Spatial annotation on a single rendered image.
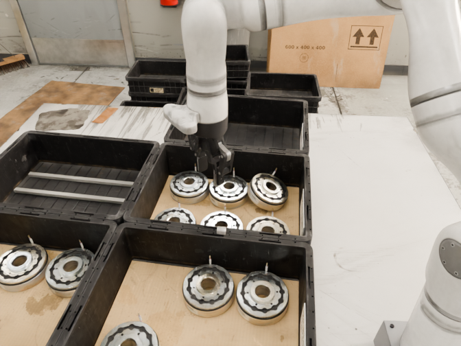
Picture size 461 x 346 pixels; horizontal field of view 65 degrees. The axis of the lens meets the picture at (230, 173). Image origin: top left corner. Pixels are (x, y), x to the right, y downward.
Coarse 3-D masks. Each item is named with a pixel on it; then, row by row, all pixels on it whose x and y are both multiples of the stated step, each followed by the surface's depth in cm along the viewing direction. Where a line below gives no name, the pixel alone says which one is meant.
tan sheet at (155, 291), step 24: (144, 264) 80; (120, 288) 75; (144, 288) 75; (168, 288) 75; (288, 288) 75; (120, 312) 71; (144, 312) 71; (168, 312) 71; (288, 312) 71; (168, 336) 67; (192, 336) 67; (216, 336) 67; (240, 336) 67; (264, 336) 67; (288, 336) 67
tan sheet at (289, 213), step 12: (168, 180) 102; (168, 192) 98; (288, 192) 98; (156, 204) 95; (168, 204) 95; (180, 204) 95; (192, 204) 95; (204, 204) 95; (252, 204) 95; (288, 204) 95; (204, 216) 91; (240, 216) 91; (252, 216) 91; (276, 216) 91; (288, 216) 91
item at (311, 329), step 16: (128, 224) 76; (144, 224) 76; (112, 240) 72; (240, 240) 72; (256, 240) 72; (272, 240) 72; (288, 240) 72; (96, 272) 67; (80, 304) 62; (64, 336) 57
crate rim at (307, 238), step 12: (168, 144) 98; (180, 144) 98; (156, 156) 94; (276, 156) 95; (288, 156) 95; (300, 156) 94; (144, 180) 87; (132, 204) 80; (192, 228) 75; (204, 228) 75; (216, 228) 75; (228, 228) 75; (300, 240) 72
